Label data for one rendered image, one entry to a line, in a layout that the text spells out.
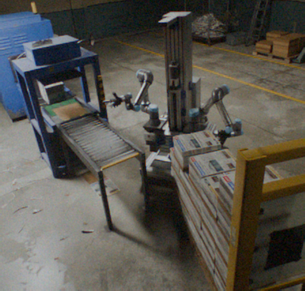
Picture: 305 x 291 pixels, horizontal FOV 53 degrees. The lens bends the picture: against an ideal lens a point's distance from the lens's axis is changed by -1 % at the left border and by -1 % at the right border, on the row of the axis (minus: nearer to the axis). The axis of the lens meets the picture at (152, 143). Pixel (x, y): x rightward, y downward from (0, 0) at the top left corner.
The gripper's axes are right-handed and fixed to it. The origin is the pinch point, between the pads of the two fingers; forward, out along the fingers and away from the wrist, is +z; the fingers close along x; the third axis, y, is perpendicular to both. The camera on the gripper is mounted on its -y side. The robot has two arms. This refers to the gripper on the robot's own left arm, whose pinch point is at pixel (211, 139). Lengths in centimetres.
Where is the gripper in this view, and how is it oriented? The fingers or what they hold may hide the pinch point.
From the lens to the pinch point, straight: 334.7
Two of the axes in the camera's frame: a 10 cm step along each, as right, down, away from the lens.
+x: 2.3, 4.9, -8.4
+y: -0.7, -8.6, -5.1
